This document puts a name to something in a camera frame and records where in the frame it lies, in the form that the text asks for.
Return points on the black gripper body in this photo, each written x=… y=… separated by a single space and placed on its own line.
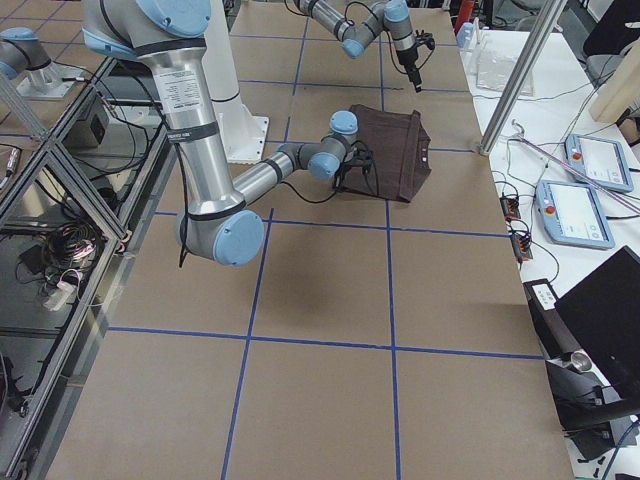
x=351 y=165
x=406 y=58

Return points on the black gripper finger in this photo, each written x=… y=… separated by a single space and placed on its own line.
x=414 y=76
x=337 y=186

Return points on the brown t-shirt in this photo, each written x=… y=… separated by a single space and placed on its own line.
x=399 y=147

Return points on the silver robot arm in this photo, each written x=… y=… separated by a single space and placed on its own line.
x=168 y=37
x=391 y=17

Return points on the red cylinder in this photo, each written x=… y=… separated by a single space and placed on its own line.
x=464 y=14

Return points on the clear plastic tray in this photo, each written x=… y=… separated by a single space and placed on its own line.
x=489 y=66

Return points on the black electronics board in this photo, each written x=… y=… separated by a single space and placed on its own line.
x=519 y=232

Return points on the near blue teach pendant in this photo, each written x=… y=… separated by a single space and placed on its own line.
x=572 y=215

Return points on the blue teach pendant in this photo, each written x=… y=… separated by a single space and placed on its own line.
x=572 y=215
x=601 y=160

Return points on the far blue teach pendant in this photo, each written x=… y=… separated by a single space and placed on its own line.
x=601 y=160

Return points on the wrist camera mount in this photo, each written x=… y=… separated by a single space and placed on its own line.
x=423 y=38
x=362 y=158

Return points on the white pedestal column base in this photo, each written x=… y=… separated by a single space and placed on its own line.
x=243 y=134

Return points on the aluminium frame post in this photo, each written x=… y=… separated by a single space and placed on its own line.
x=532 y=48

